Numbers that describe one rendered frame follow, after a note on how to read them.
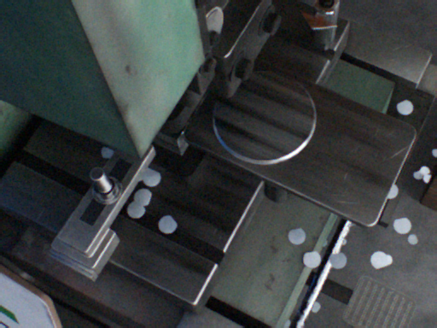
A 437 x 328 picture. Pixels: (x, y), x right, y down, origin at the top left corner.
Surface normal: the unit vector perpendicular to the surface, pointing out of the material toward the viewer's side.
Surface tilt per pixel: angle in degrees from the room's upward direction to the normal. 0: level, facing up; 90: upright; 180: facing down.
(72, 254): 0
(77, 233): 0
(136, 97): 90
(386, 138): 0
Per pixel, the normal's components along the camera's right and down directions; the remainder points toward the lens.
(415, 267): 0.00, -0.44
